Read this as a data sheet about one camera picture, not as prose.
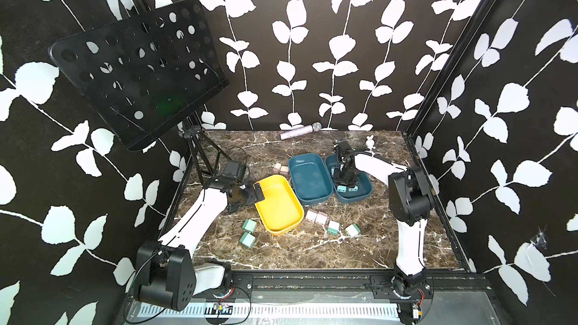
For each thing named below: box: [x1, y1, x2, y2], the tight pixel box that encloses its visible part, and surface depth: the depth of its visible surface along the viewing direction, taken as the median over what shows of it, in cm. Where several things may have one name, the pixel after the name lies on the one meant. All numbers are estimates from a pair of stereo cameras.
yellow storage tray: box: [252, 174, 305, 237], surface depth 96 cm
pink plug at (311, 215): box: [305, 208, 319, 223], surface depth 90 cm
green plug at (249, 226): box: [242, 218, 258, 234], surface depth 88 cm
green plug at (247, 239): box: [239, 231, 256, 248], surface depth 84 cm
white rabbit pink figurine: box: [365, 134, 376, 152], surface depth 109 cm
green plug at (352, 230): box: [344, 223, 361, 239], surface depth 87 cm
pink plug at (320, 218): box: [313, 210, 329, 227], surface depth 90 cm
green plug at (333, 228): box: [326, 220, 341, 236], surface depth 88 cm
